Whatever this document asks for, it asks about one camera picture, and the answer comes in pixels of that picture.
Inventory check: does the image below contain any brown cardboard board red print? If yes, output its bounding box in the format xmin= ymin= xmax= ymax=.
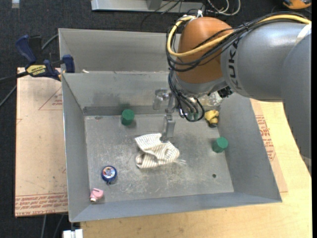
xmin=14 ymin=67 xmax=289 ymax=218

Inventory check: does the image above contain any green cylinder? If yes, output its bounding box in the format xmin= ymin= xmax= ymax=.
xmin=211 ymin=136 xmax=229 ymax=154
xmin=120 ymin=109 xmax=136 ymax=127

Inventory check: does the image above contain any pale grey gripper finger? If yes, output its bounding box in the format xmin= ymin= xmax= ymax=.
xmin=160 ymin=117 xmax=176 ymax=143
xmin=153 ymin=88 xmax=170 ymax=111

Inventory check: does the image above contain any blue round toy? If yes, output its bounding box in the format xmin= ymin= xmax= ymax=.
xmin=101 ymin=165 xmax=118 ymax=185

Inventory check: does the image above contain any grey metal bin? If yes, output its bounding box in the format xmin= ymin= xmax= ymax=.
xmin=58 ymin=28 xmax=283 ymax=223

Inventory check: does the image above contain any yellow toy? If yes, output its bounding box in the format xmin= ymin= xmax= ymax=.
xmin=204 ymin=109 xmax=220 ymax=128

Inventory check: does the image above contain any white striped cloth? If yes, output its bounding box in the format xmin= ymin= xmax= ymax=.
xmin=134 ymin=132 xmax=187 ymax=170

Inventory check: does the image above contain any pink small toy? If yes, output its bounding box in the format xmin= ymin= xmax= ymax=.
xmin=89 ymin=187 xmax=105 ymax=203

